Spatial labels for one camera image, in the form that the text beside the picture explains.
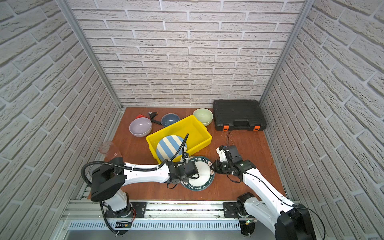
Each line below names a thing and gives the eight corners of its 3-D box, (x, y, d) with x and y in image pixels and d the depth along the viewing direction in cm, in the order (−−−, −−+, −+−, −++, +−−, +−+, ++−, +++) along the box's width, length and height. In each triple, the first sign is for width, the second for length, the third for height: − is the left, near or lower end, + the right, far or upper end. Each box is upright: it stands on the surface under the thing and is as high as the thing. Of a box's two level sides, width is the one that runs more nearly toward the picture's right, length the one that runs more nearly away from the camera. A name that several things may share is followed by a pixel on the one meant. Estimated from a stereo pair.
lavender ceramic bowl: (129, 138, 102) (125, 133, 97) (134, 122, 111) (131, 117, 106) (151, 138, 102) (148, 134, 97) (154, 122, 111) (153, 117, 106)
